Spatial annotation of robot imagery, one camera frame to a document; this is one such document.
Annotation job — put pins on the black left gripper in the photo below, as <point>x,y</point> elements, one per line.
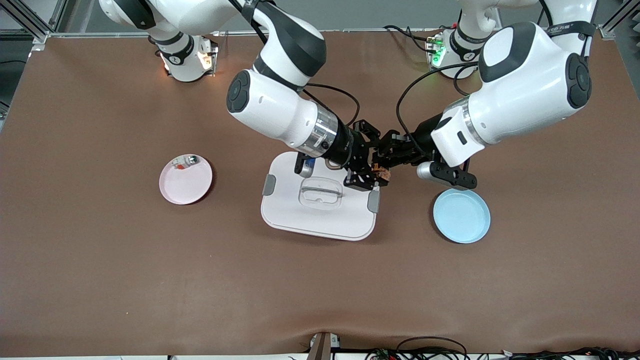
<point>421,140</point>

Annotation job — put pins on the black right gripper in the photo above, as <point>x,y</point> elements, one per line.
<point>346,146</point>

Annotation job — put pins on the black and orange switch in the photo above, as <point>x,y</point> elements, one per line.
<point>382,173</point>

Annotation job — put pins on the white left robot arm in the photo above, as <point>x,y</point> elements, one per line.
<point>525,90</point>

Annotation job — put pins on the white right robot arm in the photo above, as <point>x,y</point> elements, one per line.
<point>270,105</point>

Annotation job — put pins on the white lidded storage box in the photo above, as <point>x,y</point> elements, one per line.
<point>320,220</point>

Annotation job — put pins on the light blue round plate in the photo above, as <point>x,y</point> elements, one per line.
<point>462,217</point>

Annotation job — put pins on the brown table cover sheet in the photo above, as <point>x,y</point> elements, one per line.
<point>320,290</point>

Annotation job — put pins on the pink round plate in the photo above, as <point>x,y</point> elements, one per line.
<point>186,187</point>

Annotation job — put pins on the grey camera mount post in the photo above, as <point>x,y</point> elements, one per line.
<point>322,347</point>

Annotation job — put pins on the aluminium frame profile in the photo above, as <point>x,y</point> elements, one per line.
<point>40,37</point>
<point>607,31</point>

